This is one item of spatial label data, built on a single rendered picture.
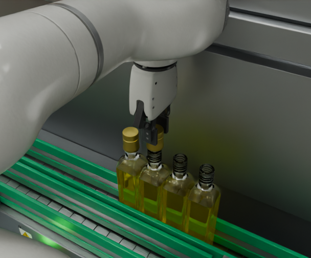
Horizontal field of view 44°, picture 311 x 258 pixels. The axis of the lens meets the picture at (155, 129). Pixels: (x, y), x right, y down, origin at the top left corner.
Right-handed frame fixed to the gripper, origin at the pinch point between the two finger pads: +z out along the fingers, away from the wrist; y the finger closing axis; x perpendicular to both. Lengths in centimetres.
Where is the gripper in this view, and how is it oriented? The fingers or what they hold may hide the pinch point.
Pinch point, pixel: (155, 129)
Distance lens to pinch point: 74.7
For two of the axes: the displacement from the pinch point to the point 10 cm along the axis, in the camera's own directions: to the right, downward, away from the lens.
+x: 8.6, 3.2, -4.0
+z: 0.0, 7.8, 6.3
